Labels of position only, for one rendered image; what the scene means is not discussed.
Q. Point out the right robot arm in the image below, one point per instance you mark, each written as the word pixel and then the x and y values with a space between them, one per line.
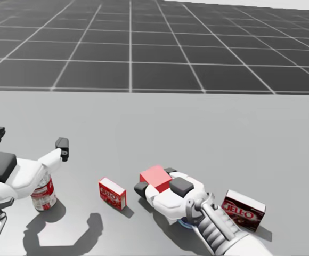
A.
pixel 223 229

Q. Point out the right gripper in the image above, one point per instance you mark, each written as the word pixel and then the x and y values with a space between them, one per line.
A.
pixel 181 197

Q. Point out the blue flat can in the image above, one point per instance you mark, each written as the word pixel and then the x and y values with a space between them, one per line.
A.
pixel 187 224

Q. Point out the red and white can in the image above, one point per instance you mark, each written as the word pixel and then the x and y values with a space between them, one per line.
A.
pixel 45 197

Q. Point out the red and white carton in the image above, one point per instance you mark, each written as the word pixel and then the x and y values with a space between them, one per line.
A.
pixel 112 196

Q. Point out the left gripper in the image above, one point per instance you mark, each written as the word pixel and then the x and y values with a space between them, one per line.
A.
pixel 24 173

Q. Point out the dark brown carton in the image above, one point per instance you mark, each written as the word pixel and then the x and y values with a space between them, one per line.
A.
pixel 245 210

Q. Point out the pink cube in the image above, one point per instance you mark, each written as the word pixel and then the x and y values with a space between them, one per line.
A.
pixel 155 178

